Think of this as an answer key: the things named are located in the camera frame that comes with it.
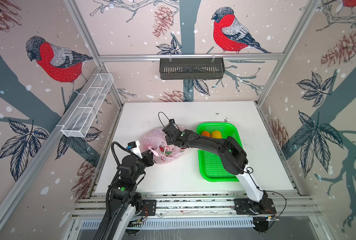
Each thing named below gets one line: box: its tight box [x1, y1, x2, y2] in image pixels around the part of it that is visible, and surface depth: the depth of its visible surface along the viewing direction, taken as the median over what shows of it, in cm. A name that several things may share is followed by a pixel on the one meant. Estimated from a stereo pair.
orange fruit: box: [201, 131, 211, 137], surface depth 97 cm
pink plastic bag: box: [139, 127, 191, 164], surface depth 86 cm
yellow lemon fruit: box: [210, 130, 222, 139], surface depth 97 cm
